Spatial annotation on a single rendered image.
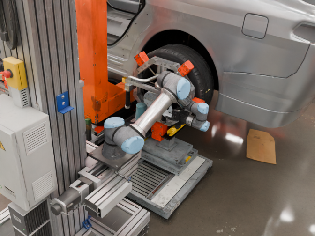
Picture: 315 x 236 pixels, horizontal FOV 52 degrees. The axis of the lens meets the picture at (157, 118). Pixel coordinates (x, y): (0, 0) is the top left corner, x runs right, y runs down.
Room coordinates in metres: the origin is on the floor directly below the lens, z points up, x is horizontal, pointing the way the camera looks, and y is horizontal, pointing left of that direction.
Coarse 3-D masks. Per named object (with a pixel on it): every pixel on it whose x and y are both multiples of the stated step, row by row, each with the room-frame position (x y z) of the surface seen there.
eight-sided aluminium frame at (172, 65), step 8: (144, 64) 2.40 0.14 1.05; (152, 64) 2.42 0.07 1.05; (160, 64) 2.33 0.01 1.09; (168, 64) 2.28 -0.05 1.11; (176, 64) 2.28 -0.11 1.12; (136, 72) 2.43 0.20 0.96; (176, 72) 2.25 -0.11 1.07; (136, 88) 2.43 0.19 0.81; (192, 88) 2.20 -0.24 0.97; (136, 96) 2.43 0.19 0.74; (192, 96) 2.21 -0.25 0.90; (160, 120) 2.31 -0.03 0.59; (168, 120) 2.28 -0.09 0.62
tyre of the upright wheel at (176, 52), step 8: (160, 48) 2.51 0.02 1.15; (168, 48) 2.46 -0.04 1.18; (176, 48) 2.47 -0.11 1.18; (184, 48) 2.49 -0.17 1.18; (152, 56) 2.46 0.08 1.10; (160, 56) 2.42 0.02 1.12; (168, 56) 2.38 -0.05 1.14; (176, 56) 2.35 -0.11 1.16; (184, 56) 2.36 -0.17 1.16; (192, 56) 2.41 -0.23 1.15; (200, 56) 2.46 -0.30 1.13; (200, 64) 2.37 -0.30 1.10; (192, 72) 2.27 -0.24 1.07; (200, 72) 2.31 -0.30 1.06; (208, 72) 2.38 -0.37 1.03; (192, 80) 2.27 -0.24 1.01; (200, 80) 2.25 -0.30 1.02; (208, 80) 2.34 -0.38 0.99; (200, 88) 2.23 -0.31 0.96; (208, 88) 2.31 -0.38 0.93; (200, 96) 2.22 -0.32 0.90; (208, 96) 2.31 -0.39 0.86; (208, 104) 2.38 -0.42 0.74
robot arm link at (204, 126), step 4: (192, 120) 1.90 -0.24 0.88; (196, 120) 1.88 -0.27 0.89; (192, 124) 1.88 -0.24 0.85; (196, 124) 1.87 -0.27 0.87; (200, 124) 1.86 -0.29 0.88; (204, 124) 1.85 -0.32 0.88; (208, 124) 1.87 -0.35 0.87; (196, 128) 1.87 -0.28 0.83; (200, 128) 1.85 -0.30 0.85; (204, 128) 1.84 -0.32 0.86
